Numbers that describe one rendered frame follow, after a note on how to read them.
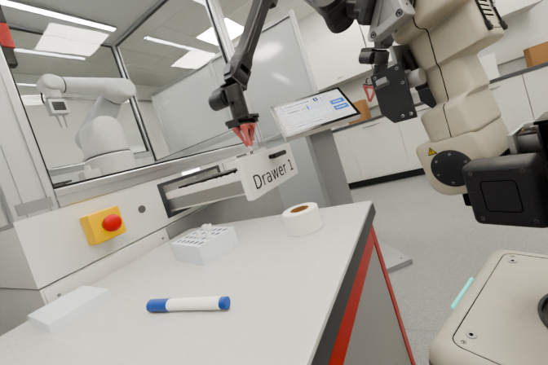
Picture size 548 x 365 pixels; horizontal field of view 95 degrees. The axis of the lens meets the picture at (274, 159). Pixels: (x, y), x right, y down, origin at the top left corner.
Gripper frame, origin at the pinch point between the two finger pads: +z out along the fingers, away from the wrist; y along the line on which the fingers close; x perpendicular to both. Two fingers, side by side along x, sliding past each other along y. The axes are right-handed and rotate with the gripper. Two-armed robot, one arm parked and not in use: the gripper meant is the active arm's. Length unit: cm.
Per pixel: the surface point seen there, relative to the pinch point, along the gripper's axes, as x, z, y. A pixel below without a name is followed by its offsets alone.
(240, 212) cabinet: -12.4, 26.3, 22.2
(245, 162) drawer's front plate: 19.1, 4.7, -10.3
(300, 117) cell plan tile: -85, -10, 13
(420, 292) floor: -62, 94, -34
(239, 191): 19.0, 11.8, -5.9
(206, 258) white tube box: 38.8, 19.4, -10.2
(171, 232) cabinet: 20.8, 20.3, 22.9
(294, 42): -157, -82, 28
